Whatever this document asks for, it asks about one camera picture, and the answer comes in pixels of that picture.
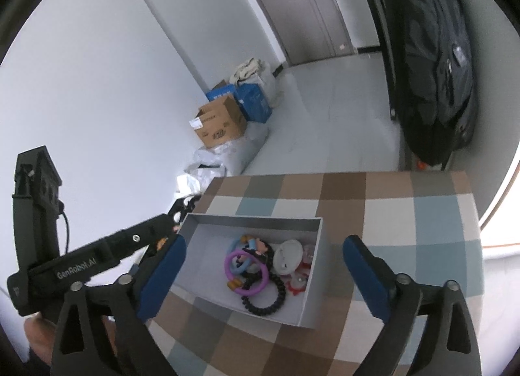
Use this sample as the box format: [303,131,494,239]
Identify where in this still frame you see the purple ring bracelet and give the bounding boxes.
[223,250,269,294]

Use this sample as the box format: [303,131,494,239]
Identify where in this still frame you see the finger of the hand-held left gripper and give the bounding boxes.
[103,214,177,259]
[131,238,173,276]

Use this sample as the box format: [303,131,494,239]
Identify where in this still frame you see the black backpack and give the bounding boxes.
[380,0,479,166]

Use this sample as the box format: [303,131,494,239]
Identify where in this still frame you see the black spiral hair tie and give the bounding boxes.
[240,274,287,317]
[244,248,272,279]

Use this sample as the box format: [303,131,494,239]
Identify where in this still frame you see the black and white sneaker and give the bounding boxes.
[166,196,200,224]

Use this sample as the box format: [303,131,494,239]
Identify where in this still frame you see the black cable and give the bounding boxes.
[57,199,71,257]

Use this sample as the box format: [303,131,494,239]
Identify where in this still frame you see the cream tote bag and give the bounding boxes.
[229,58,263,86]

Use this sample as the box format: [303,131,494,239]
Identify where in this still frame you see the blue ring bracelet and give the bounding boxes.
[226,237,261,275]

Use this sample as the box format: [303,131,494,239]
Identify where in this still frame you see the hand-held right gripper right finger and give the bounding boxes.
[342,235,484,376]

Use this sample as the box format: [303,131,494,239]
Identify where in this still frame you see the peach toy figure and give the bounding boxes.
[240,235,269,255]

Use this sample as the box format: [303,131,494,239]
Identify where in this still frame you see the blue cardboard box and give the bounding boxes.
[205,83,273,123]

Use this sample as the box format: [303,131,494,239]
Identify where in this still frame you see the grey door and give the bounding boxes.
[231,0,354,66]

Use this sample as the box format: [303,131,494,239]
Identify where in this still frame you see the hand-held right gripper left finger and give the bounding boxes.
[49,233,188,376]

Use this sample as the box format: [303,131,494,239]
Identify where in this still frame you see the red hair accessory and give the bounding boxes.
[284,244,315,293]

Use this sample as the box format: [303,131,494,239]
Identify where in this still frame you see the person's left hand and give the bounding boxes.
[23,314,55,362]

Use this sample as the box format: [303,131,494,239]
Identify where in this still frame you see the checkered table cloth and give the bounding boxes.
[148,171,486,376]

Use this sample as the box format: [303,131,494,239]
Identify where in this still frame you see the brown cardboard box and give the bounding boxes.
[189,94,248,149]

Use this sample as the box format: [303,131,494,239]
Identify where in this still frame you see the clear plastic bag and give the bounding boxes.
[195,122,269,175]
[175,165,226,198]

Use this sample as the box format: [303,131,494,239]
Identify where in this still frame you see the white round trinket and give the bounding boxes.
[273,239,303,275]

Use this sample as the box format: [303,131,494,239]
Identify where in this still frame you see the grey cardboard box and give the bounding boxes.
[171,214,324,329]

